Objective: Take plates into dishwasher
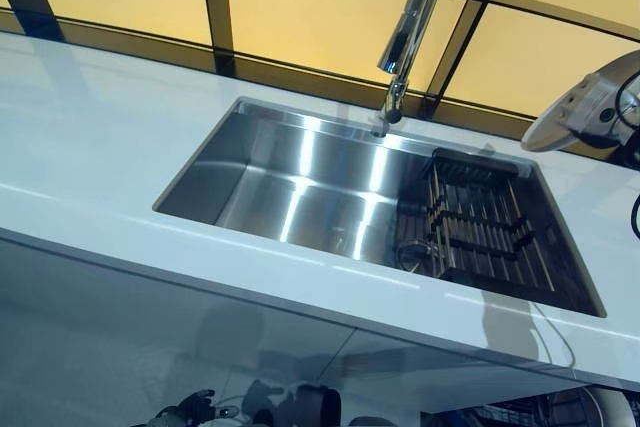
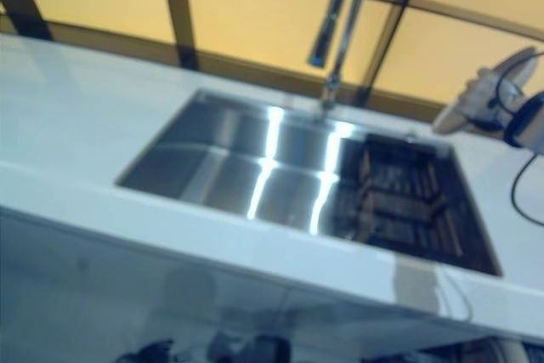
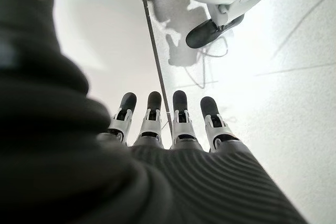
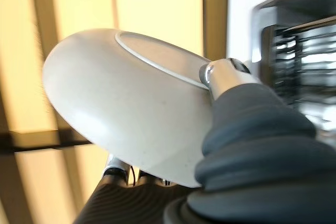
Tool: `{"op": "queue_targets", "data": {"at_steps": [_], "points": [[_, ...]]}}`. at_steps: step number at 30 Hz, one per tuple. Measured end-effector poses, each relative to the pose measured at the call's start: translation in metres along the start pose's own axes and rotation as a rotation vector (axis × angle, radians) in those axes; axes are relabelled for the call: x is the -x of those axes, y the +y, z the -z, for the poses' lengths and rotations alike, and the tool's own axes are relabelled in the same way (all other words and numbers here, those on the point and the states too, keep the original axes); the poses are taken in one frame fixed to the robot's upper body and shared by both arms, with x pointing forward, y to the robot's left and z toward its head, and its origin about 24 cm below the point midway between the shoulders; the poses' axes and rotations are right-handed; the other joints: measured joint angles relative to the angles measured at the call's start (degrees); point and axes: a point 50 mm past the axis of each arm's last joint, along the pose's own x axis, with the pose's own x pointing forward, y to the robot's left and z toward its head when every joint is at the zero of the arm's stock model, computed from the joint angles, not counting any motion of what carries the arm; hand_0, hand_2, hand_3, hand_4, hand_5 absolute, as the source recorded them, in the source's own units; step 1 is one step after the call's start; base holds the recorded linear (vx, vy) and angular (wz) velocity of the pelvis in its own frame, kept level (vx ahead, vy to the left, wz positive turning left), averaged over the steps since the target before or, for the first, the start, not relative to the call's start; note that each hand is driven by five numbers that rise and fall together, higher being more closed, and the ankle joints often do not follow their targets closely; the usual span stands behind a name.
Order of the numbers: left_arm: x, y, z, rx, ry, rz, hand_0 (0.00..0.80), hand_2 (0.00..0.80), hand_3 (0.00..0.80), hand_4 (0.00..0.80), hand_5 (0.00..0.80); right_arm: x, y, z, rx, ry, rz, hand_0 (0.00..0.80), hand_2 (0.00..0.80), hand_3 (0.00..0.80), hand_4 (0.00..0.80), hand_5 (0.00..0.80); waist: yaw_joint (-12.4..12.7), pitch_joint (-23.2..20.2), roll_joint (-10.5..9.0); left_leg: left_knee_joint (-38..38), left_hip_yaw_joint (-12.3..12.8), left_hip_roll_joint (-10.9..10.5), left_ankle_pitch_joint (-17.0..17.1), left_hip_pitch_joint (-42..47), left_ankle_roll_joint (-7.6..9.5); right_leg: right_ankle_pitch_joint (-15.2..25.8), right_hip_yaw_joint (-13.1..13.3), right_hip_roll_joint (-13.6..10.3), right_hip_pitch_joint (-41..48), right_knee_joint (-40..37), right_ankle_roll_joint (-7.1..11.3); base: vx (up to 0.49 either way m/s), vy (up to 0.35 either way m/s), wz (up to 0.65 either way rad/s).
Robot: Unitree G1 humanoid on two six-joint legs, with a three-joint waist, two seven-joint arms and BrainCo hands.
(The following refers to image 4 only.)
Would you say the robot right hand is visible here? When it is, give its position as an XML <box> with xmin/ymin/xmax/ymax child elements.
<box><xmin>75</xmin><ymin>57</ymin><xmax>336</xmax><ymax>224</ymax></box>

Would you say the white round plate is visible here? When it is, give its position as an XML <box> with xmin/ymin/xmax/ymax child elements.
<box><xmin>41</xmin><ymin>27</ymin><xmax>214</xmax><ymax>188</ymax></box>

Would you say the stainless steel sink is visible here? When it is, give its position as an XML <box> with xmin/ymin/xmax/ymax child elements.
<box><xmin>250</xmin><ymin>0</ymin><xmax>336</xmax><ymax>141</ymax></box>

